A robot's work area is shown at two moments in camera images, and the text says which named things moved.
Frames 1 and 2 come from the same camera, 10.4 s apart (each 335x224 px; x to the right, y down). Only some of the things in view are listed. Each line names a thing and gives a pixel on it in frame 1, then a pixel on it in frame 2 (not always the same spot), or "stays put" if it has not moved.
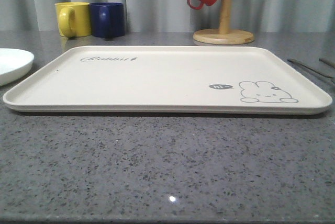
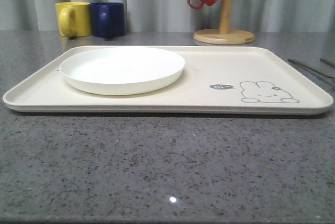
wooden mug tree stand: [224, 35] stays put
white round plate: [14, 64] → [121, 70]
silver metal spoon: [331, 64] stays put
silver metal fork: [311, 68] stays put
